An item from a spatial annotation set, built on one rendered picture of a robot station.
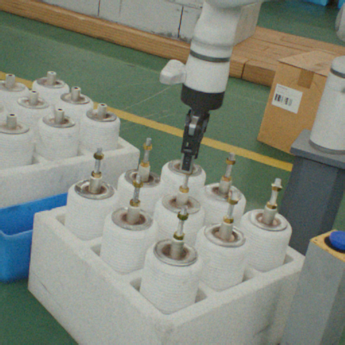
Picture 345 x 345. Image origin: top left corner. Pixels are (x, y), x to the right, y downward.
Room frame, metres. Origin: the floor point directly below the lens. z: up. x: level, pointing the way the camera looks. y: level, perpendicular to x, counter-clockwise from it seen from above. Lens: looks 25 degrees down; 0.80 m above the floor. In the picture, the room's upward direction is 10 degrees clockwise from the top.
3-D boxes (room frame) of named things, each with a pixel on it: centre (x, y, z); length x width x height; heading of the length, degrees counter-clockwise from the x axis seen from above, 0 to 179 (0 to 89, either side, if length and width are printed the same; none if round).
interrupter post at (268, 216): (1.03, -0.20, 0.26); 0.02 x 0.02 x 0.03
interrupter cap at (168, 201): (1.03, -0.03, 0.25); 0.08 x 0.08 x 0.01
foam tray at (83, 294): (1.02, -0.03, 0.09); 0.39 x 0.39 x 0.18; 46
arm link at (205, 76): (1.03, -0.01, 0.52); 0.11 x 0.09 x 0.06; 83
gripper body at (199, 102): (1.02, -0.03, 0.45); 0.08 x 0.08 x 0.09
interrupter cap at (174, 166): (1.19, -0.03, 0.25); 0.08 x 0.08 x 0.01
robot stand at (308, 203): (1.35, -0.35, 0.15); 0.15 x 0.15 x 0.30; 71
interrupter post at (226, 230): (0.94, -0.11, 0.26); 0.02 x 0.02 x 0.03
